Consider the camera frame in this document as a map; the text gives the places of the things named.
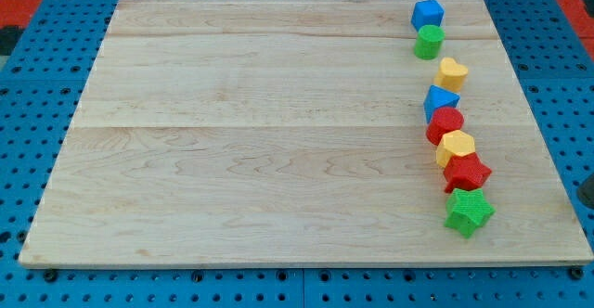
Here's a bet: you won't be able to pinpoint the blue cube block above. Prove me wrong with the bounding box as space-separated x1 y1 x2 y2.
411 0 445 32

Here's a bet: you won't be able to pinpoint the wooden board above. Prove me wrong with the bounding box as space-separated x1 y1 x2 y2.
19 0 593 269

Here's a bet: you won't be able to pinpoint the blue triangle block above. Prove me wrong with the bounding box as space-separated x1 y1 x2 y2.
423 84 460 123

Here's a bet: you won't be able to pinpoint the red cylinder block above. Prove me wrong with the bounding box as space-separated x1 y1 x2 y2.
426 107 464 146

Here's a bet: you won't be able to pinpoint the yellow hexagon block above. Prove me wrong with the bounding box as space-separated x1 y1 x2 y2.
435 130 476 168

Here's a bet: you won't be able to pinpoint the yellow heart block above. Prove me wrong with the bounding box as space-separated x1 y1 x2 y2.
433 58 469 93

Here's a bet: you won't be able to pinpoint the green cylinder block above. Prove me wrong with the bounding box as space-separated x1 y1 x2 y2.
413 25 446 60

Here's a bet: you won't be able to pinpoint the red star block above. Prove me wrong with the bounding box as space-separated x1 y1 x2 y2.
444 152 492 193

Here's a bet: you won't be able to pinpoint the green star block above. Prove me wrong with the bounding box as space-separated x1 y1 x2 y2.
444 188 496 238

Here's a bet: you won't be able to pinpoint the black round object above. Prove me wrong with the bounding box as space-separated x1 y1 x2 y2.
576 174 594 209

